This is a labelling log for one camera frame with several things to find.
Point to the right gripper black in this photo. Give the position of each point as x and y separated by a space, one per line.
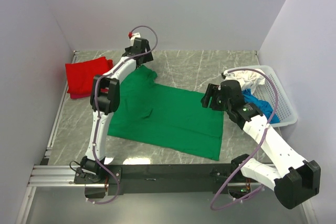
212 90

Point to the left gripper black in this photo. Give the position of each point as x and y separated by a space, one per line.
148 57

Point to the green t shirt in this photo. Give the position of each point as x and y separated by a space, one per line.
165 116

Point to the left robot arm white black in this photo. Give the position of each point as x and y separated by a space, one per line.
105 100

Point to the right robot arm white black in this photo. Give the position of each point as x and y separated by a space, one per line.
293 179

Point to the white crumpled t shirt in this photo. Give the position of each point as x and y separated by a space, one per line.
247 79

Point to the blue crumpled t shirt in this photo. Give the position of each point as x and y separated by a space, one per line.
264 106

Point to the white plastic basket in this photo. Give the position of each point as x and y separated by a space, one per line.
284 111

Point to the folded red t shirt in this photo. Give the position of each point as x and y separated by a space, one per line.
84 74

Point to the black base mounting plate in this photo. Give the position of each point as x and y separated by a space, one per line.
149 178

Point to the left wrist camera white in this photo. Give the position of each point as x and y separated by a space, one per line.
132 36

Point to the aluminium frame rail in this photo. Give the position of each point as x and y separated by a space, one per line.
51 176

